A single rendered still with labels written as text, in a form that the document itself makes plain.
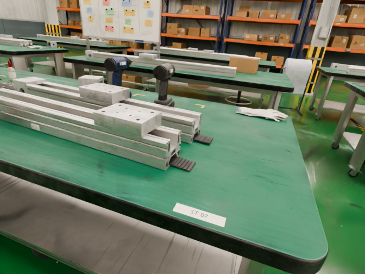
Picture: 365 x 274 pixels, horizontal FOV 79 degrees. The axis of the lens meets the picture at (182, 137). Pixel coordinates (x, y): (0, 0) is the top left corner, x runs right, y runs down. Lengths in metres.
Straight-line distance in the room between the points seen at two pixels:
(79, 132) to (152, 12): 3.28
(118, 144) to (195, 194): 0.27
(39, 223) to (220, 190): 1.02
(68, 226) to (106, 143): 0.70
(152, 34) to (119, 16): 0.64
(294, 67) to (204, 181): 3.75
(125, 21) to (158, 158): 3.62
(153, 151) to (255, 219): 0.30
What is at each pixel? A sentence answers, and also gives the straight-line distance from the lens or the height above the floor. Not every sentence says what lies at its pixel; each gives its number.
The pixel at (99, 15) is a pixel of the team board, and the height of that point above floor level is 1.30.
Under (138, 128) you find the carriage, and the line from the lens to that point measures 0.59.
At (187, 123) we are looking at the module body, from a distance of 0.74.
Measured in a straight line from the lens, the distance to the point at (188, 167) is 0.63.
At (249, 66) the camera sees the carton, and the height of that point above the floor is 0.86.
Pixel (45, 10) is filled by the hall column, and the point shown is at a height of 1.51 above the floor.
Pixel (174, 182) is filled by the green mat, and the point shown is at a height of 0.78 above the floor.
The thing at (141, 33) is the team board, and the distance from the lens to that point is 3.97.
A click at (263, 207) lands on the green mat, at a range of 0.55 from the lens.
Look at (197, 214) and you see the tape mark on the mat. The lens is 0.49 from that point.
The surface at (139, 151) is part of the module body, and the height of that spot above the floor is 0.81.
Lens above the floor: 1.12
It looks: 25 degrees down
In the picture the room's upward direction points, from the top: 5 degrees clockwise
